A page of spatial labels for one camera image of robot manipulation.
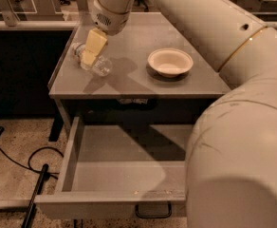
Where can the grey cabinet table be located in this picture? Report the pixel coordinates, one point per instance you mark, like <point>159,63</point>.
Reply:
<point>133,95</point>

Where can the black drawer handle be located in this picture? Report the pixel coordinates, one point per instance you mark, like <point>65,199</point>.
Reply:
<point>153,211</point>

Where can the black pole on floor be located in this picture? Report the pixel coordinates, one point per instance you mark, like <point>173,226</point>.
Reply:
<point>37,190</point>

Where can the grey open top drawer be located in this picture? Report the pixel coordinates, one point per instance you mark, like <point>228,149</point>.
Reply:
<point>110,168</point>

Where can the clear plastic water bottle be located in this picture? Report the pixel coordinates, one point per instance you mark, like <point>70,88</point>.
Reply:
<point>101,67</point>

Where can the white paper bowl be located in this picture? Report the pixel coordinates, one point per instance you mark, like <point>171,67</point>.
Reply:
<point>170,62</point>

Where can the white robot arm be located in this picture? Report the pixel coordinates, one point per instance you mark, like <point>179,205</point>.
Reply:
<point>231,162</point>

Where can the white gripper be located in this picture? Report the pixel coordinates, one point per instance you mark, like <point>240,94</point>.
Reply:
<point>109,20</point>

